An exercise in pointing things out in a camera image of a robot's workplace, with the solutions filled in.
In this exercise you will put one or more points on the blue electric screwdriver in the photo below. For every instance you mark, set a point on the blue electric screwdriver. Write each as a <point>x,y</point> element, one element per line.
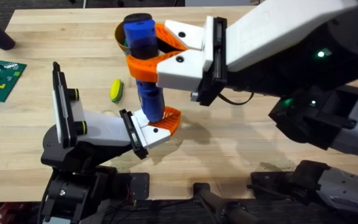
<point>141,34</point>

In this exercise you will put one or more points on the left wrist upright plate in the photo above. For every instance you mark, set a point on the left wrist upright plate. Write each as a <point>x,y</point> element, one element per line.
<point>66,118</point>

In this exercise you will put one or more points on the black rail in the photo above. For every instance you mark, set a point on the black rail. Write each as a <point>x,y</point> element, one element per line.
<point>172,213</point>

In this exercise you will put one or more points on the black tubular mount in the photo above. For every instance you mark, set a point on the black tubular mount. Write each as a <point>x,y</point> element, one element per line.
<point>219,205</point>

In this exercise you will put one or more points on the brown toy tub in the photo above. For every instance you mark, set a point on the brown toy tub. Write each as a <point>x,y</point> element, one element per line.
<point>119,40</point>

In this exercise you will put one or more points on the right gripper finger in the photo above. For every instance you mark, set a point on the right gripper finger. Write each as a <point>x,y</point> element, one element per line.
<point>179,74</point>

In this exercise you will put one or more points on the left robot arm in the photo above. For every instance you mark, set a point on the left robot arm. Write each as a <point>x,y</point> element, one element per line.
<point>73,199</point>

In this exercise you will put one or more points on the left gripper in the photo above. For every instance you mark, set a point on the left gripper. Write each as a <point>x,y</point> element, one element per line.
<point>104,130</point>

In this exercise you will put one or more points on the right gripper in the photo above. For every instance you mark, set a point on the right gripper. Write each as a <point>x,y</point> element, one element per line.
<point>275,34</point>

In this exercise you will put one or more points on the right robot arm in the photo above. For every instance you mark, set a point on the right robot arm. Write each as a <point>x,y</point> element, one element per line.
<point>346,189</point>

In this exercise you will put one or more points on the yellow green toy corn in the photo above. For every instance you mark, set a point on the yellow green toy corn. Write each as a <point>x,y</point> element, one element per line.
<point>116,90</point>

